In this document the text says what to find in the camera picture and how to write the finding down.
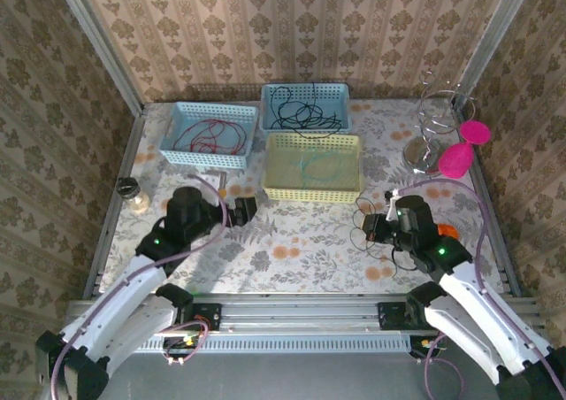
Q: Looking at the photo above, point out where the black cable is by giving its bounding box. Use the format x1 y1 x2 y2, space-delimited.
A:
348 195 402 280
280 81 344 136
270 85 344 131

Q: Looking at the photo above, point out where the green cable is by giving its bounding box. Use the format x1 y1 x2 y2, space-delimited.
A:
296 149 350 184

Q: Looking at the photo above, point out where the orange round object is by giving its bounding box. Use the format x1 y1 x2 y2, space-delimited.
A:
435 222 462 242

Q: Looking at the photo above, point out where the yellow plastic basket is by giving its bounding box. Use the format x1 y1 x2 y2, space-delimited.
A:
261 133 364 204

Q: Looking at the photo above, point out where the floral tablecloth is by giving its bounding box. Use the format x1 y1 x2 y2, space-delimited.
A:
95 98 505 295

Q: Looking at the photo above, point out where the small jar with black lid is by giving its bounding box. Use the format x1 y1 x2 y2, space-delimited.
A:
116 176 152 214

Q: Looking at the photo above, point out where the small light blue basket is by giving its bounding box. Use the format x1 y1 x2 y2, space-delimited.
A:
158 101 260 170

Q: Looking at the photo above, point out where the pink wine glass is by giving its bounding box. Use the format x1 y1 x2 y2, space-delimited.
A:
437 119 492 180

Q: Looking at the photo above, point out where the large blue plastic basket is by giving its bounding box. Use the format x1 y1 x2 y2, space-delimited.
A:
259 83 353 135

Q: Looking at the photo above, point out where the base wiring with connectors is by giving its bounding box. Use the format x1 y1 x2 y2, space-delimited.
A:
161 318 211 366

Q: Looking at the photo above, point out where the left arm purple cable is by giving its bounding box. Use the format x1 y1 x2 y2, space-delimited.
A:
50 173 229 400

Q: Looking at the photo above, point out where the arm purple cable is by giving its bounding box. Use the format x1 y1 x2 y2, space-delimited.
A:
397 177 566 400
50 173 229 400

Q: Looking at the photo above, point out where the right gripper black wire loop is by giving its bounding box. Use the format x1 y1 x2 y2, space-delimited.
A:
391 247 419 272

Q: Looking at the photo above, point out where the spiral metal wire stand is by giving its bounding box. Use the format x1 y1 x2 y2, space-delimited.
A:
402 70 477 175

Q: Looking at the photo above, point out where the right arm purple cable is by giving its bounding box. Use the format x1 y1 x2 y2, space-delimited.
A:
397 177 566 400

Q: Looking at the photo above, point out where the aluminium table edge rail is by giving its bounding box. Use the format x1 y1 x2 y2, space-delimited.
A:
82 107 147 299
455 103 523 295

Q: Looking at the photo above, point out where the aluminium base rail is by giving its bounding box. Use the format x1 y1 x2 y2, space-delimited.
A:
70 293 443 335

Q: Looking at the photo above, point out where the grey slotted cable duct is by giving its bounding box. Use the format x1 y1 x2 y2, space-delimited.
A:
113 332 413 355

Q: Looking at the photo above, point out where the aluminium frame post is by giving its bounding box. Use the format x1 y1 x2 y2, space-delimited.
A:
49 0 146 114
457 0 539 109

